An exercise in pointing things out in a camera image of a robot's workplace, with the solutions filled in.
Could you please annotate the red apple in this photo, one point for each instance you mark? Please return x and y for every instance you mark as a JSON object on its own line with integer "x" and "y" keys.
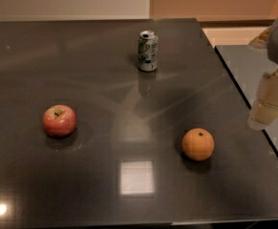
{"x": 59, "y": 121}

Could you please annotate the green white 7up can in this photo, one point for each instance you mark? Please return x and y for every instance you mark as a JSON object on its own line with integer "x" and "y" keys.
{"x": 148, "y": 51}

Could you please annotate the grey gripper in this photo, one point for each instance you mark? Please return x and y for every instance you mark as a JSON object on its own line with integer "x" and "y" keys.
{"x": 265, "y": 109}

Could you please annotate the dark side table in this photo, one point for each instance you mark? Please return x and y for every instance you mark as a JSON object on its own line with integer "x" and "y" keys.
{"x": 250, "y": 70}

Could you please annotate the orange fruit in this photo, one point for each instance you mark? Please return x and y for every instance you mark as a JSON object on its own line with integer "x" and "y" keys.
{"x": 198, "y": 144}

